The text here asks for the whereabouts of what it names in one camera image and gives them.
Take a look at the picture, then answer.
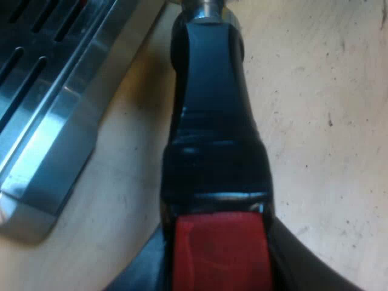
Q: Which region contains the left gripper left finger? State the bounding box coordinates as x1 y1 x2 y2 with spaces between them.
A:
104 226 176 291

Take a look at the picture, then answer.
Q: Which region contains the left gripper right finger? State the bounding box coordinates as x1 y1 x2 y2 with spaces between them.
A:
266 216 388 291

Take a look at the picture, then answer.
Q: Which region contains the steel espresso machine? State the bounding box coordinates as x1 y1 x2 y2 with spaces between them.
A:
0 0 168 245

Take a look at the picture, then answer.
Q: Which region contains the filter holder with red-ended handle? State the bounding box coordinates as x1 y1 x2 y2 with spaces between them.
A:
159 0 276 291

